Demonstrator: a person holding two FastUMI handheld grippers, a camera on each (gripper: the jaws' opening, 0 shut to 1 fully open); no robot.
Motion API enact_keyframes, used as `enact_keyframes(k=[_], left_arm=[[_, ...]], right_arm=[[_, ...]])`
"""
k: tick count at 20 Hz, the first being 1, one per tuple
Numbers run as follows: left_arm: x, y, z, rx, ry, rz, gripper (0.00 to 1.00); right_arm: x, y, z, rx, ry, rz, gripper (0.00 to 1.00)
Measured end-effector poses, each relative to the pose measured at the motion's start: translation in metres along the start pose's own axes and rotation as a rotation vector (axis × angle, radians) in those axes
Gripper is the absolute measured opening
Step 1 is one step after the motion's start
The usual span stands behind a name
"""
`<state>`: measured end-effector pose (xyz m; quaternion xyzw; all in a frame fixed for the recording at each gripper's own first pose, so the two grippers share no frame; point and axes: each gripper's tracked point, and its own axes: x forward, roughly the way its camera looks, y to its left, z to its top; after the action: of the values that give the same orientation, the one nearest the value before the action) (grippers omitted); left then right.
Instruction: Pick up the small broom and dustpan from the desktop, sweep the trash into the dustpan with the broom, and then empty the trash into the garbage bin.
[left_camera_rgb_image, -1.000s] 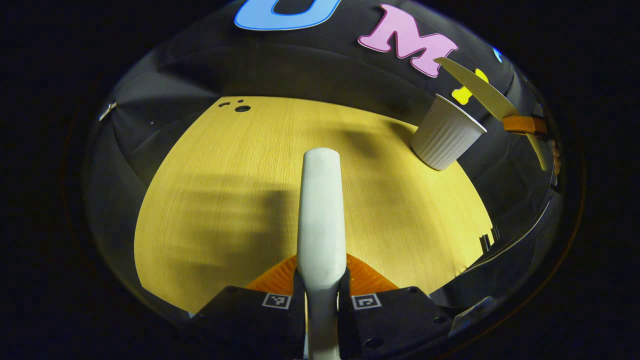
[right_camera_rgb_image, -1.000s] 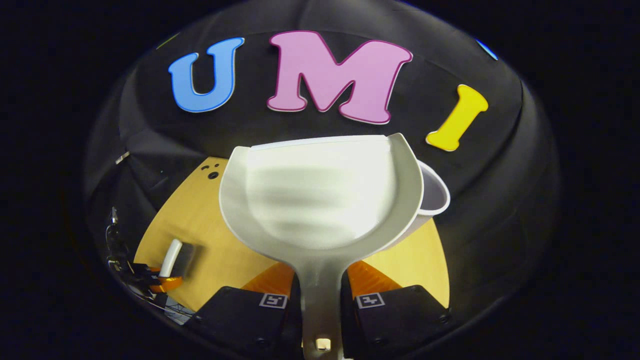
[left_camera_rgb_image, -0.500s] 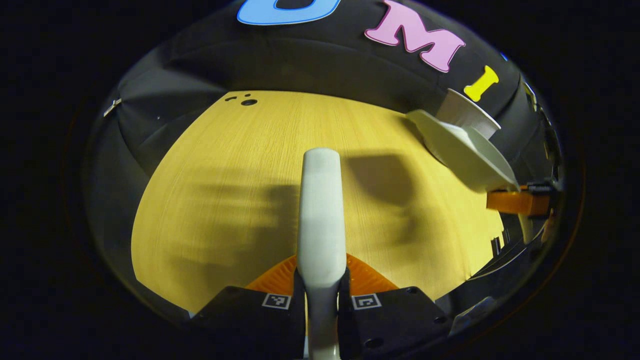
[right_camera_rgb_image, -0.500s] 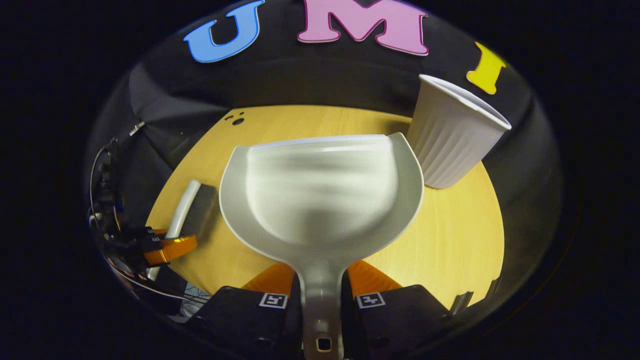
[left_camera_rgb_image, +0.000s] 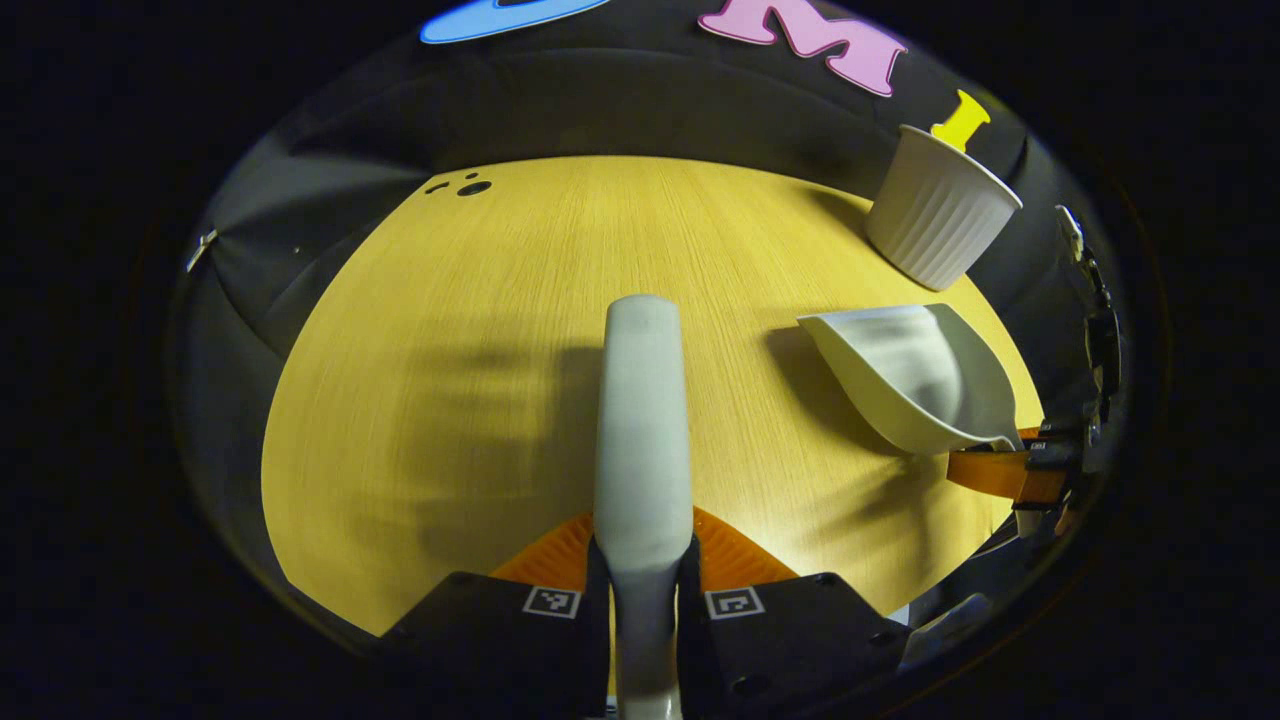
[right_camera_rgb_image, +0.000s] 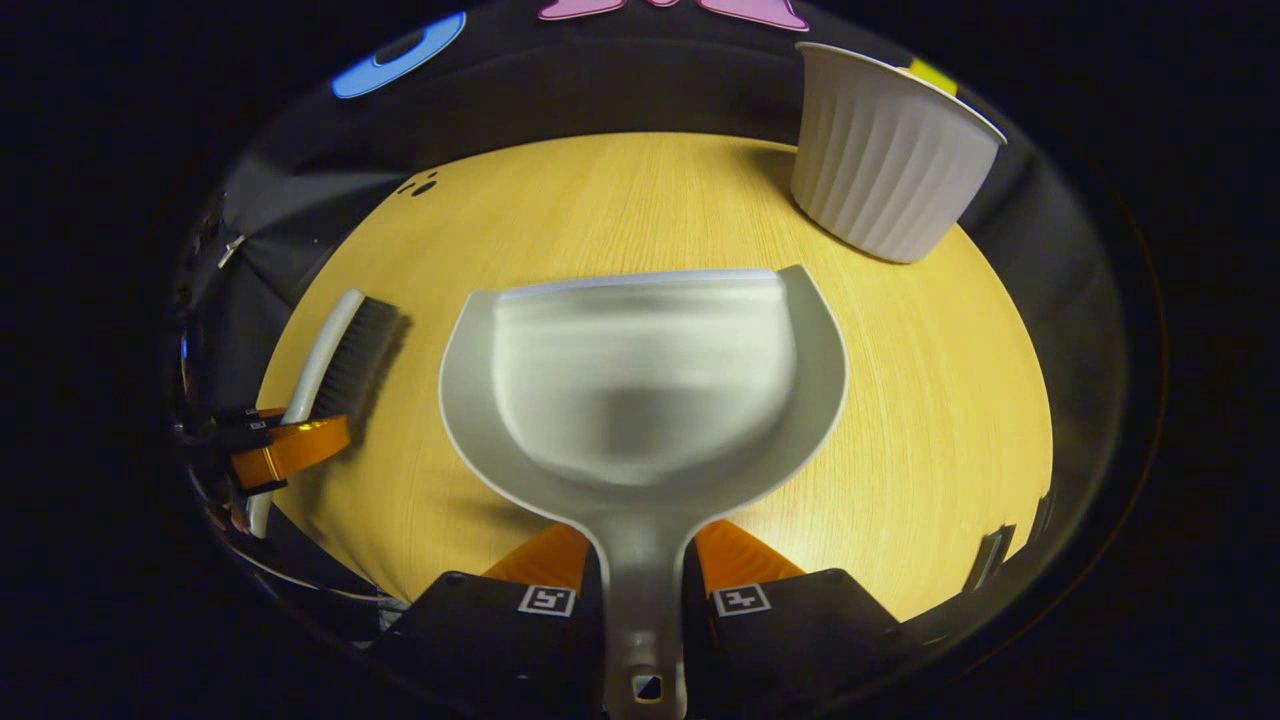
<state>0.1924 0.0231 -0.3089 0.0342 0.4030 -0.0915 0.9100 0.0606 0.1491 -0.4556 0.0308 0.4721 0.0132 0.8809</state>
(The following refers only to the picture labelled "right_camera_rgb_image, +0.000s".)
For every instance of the dark grey bar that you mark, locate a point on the dark grey bar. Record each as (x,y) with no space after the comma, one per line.
(990,558)

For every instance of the metal clip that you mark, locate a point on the metal clip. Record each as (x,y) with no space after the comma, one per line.
(231,250)

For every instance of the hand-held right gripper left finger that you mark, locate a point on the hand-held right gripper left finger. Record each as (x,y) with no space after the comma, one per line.
(480,640)

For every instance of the white ribbed garbage bin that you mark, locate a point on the white ribbed garbage bin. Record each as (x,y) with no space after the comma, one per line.
(880,160)

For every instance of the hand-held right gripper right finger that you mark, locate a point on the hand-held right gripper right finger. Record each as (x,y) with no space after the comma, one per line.
(800,640)

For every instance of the small white black-bristle broom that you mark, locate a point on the small white black-bristle broom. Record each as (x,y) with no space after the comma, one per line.
(360,350)

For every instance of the grey plastic dustpan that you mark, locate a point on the grey plastic dustpan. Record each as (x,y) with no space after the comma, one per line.
(640,390)

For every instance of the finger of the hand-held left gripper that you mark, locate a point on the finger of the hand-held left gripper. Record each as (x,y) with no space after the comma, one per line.
(300,447)

